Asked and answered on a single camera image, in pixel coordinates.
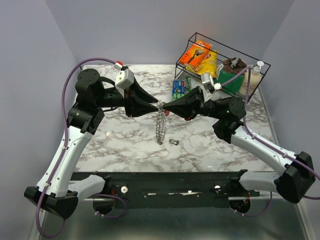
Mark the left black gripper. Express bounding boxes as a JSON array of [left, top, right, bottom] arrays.
[[95, 75, 159, 117]]

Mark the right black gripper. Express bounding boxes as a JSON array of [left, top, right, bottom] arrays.
[[162, 86, 224, 122]]

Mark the silver keyring chain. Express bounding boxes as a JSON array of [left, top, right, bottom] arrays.
[[155, 101, 168, 146]]

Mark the small silver key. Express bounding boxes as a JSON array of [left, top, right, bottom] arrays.
[[169, 138, 179, 146]]

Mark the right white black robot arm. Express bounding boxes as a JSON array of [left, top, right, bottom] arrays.
[[163, 87, 316, 204]]

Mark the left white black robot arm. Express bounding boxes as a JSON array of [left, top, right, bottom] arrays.
[[24, 66, 158, 220]]

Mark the green white snack packet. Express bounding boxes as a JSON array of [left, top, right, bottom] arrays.
[[186, 76, 201, 92]]

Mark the blue green small box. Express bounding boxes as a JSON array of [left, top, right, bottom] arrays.
[[171, 80, 186, 101]]

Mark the orange razor box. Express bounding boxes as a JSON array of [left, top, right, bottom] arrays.
[[179, 40, 212, 70]]

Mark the yellow chips bag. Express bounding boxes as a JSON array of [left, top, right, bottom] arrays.
[[185, 50, 218, 78]]

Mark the green brown paper bag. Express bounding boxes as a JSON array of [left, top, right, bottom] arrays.
[[214, 57, 247, 94]]

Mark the cream pump lotion bottle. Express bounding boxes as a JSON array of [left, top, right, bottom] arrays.
[[238, 60, 265, 96]]

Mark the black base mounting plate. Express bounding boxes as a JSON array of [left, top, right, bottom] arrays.
[[69, 168, 261, 210]]

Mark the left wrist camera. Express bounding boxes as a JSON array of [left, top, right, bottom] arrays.
[[115, 68, 135, 90]]

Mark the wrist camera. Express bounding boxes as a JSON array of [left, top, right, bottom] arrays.
[[115, 68, 135, 90], [201, 73, 222, 94]]

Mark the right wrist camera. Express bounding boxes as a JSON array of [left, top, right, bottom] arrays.
[[201, 73, 222, 94]]

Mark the black wire shelf rack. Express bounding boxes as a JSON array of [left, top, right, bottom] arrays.
[[171, 32, 271, 101]]

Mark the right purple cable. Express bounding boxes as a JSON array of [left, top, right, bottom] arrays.
[[213, 65, 320, 217]]

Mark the purple cable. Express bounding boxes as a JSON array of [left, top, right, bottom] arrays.
[[34, 57, 128, 238], [213, 65, 320, 217]]

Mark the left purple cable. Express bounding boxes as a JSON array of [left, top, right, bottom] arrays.
[[34, 57, 128, 238]]

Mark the aluminium extrusion rail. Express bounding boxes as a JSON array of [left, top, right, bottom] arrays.
[[79, 189, 301, 201]]

